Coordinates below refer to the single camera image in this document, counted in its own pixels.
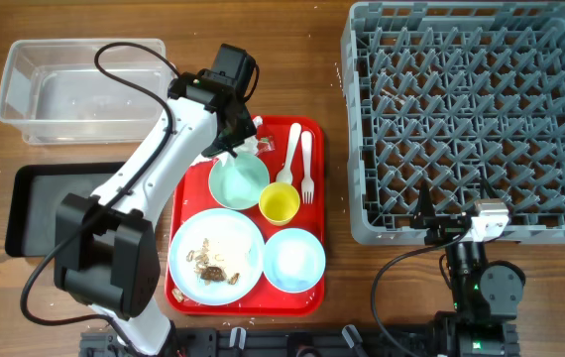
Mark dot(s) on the mint green bowl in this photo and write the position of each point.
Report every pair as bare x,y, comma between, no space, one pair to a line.
238,183

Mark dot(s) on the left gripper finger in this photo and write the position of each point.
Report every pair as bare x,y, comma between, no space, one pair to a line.
213,150
229,150

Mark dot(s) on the large light blue plate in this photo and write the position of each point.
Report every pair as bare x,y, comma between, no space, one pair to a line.
237,235

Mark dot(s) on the white plastic fork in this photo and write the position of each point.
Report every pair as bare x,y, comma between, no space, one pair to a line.
307,184

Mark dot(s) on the grey dishwasher rack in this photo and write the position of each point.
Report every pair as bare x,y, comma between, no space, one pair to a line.
461,97

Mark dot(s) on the yellow plastic cup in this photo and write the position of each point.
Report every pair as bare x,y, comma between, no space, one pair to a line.
279,203

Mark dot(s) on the small light blue bowl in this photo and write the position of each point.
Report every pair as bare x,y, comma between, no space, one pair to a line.
294,261

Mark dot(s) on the food scrap on tray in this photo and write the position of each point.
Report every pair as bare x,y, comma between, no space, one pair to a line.
178,295

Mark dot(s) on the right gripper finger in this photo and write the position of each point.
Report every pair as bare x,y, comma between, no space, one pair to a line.
424,216
486,191

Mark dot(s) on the black rectangular tray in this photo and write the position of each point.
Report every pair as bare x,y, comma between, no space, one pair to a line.
37,193

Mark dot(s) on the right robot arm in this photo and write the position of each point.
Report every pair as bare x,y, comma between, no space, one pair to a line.
485,294

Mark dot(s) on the red candy wrapper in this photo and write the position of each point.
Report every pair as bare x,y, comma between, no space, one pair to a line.
265,144

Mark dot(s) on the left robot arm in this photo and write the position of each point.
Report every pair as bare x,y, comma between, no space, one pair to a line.
105,254

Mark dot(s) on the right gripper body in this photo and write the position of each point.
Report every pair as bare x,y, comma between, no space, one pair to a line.
447,223

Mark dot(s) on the red plastic serving tray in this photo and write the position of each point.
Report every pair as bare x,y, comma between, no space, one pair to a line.
192,196

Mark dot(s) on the white plastic spoon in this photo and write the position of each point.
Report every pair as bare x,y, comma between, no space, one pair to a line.
285,174

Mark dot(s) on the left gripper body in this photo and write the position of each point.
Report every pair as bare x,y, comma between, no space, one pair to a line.
242,127

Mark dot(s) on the clear plastic waste bin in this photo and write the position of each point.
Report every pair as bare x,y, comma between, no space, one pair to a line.
74,91

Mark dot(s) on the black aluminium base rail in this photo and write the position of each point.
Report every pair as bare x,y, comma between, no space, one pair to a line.
350,340

